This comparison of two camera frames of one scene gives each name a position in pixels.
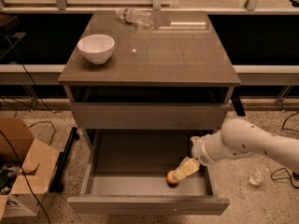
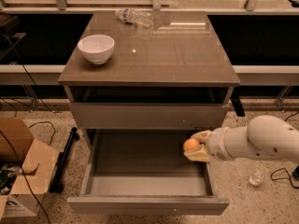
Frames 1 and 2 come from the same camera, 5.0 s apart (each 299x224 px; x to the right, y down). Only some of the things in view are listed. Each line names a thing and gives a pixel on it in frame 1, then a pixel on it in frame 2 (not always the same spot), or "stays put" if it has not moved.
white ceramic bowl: x=97 y=48 stays put
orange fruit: x=170 y=178 → x=191 y=144
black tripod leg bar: x=57 y=184 stays put
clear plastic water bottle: x=135 y=17 stays put
